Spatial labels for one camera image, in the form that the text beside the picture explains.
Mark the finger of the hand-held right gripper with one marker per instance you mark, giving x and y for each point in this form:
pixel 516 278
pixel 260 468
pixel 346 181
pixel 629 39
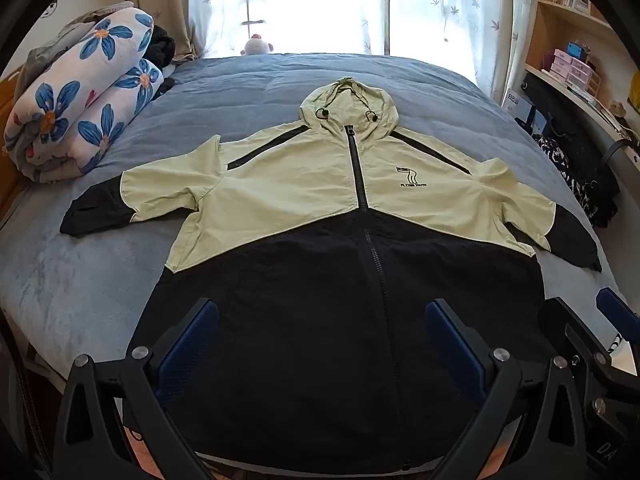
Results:
pixel 575 327
pixel 617 307

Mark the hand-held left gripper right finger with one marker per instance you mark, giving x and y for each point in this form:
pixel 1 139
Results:
pixel 452 345

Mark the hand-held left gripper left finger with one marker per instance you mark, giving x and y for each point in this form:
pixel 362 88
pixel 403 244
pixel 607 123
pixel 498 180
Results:
pixel 191 340

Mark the yellow and black hooded jacket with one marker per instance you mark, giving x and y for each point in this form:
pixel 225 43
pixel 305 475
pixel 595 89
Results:
pixel 310 185

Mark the grey bed blanket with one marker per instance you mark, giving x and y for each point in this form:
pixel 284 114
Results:
pixel 90 280

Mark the black white patterned cloth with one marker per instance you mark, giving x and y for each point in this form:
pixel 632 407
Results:
pixel 562 165

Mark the black bag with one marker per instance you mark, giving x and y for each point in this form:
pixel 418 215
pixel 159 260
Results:
pixel 565 115

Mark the blue and white box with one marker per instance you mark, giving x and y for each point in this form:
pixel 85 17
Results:
pixel 517 107

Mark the pink storage boxes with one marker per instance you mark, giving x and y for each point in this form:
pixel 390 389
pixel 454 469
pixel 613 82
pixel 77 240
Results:
pixel 575 67

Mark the blue floral folded quilt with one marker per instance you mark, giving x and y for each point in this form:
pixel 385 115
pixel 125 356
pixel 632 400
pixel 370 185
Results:
pixel 85 95

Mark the black clothing pile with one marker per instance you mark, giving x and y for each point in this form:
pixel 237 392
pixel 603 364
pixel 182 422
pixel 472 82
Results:
pixel 162 47

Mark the pink and white plush toy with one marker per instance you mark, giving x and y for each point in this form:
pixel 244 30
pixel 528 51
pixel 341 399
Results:
pixel 256 45

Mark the white sheer leaf-print curtain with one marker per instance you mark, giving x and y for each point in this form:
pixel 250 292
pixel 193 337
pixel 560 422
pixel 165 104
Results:
pixel 450 15
pixel 220 5

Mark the beige curtain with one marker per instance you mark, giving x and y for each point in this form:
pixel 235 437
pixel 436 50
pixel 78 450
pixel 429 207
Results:
pixel 160 0

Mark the wooden bed frame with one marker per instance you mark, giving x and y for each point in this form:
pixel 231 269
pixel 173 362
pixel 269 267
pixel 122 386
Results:
pixel 7 175

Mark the wooden wall shelf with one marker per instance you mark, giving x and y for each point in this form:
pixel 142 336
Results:
pixel 580 25

